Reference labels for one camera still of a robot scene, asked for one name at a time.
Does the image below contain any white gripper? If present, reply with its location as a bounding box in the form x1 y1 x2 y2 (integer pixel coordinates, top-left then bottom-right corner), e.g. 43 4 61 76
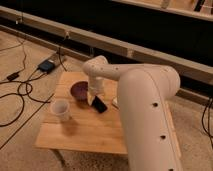
87 77 104 105

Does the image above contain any black eraser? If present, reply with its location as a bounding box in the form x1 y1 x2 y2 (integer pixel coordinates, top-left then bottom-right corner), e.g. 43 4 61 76
92 96 107 113

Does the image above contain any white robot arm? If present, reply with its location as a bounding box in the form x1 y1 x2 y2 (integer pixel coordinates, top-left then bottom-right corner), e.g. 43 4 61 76
83 56 183 171

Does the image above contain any white sponge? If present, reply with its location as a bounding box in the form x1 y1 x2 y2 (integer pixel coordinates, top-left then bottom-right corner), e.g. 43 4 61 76
112 97 118 108

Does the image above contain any dark purple bowl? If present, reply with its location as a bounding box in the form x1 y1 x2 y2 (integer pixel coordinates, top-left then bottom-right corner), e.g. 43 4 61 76
70 81 88 101

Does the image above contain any translucent plastic cup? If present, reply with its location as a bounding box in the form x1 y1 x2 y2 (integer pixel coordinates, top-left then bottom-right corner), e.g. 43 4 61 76
50 99 70 122

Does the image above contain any wooden table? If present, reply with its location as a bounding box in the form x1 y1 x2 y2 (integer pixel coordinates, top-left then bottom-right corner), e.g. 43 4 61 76
34 71 183 158

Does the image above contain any black power adapter box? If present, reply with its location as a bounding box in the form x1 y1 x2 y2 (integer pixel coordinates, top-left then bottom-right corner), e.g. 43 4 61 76
38 60 55 74

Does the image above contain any small black plug adapter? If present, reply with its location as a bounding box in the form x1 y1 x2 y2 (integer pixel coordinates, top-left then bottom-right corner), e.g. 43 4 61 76
7 72 19 81

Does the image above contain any black cable at right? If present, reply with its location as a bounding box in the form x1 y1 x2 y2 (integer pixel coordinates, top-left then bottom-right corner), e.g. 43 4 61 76
200 96 213 149

